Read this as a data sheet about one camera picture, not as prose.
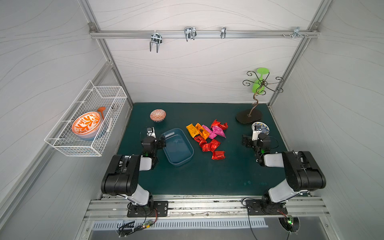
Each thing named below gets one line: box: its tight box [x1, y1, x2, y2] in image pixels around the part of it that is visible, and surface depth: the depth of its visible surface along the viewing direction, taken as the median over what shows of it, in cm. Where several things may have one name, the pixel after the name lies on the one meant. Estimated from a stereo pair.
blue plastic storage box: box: [161, 128, 194, 166], surface depth 97 cm
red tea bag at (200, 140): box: [193, 135, 208, 146], surface depth 99 cm
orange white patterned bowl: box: [71, 111, 102, 140], surface depth 64 cm
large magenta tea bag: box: [212, 125, 226, 139], surface depth 103 cm
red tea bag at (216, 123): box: [210, 119, 221, 128], surface depth 107 cm
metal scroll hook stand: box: [236, 71, 284, 125], surface depth 97 cm
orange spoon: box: [97, 106, 107, 120], surface depth 76 cm
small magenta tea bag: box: [202, 124, 218, 140], surface depth 103 cm
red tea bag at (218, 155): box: [211, 150, 226, 160], surface depth 91 cm
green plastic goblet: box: [252, 67, 270, 94], surface depth 93 cm
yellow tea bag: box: [186, 123, 200, 138], surface depth 104 cm
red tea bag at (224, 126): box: [217, 122, 229, 130], surface depth 106 cm
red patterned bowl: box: [149, 108, 167, 123], surface depth 113 cm
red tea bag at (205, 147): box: [201, 143, 211, 152], surface depth 95 cm
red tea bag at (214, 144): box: [208, 139, 221, 152], surface depth 98 cm
